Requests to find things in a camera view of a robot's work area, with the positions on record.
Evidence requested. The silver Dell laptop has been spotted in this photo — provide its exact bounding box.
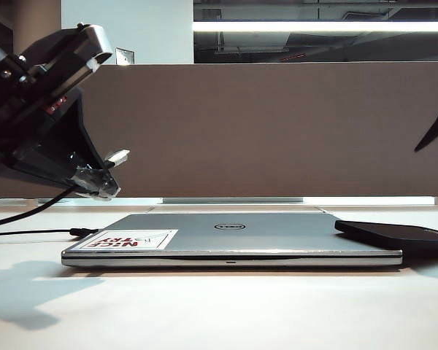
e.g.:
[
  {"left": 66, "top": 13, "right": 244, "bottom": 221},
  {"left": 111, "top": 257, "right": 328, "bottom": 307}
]
[{"left": 61, "top": 213, "right": 403, "bottom": 267}]

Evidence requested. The silver wall outlet plate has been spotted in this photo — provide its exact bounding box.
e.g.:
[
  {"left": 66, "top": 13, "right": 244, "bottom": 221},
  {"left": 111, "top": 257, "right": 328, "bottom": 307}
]
[{"left": 115, "top": 46, "right": 136, "bottom": 66}]

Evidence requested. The black charging cable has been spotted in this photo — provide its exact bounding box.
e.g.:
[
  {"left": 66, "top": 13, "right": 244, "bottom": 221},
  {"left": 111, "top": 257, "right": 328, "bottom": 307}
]
[{"left": 0, "top": 148, "right": 131, "bottom": 253}]

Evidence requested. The brown desk divider panel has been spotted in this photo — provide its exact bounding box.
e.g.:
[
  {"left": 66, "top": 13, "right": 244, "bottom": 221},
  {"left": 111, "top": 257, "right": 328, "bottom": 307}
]
[{"left": 0, "top": 63, "right": 438, "bottom": 200}]

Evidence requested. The white red laptop sticker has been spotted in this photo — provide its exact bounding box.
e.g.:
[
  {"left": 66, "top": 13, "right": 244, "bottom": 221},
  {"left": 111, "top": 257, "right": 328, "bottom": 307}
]
[{"left": 79, "top": 228, "right": 179, "bottom": 251}]

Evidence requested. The white ceiling light strip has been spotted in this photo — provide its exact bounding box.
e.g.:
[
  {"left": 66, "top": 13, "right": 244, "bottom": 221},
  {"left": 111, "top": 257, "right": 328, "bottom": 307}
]
[{"left": 193, "top": 20, "right": 438, "bottom": 33}]

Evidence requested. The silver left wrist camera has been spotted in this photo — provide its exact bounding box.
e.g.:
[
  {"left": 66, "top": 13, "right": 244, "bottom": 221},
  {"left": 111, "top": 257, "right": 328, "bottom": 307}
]
[{"left": 43, "top": 23, "right": 114, "bottom": 106}]

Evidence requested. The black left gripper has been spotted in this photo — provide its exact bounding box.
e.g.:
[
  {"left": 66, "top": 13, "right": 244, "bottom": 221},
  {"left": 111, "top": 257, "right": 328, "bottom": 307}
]
[{"left": 0, "top": 54, "right": 122, "bottom": 201}]

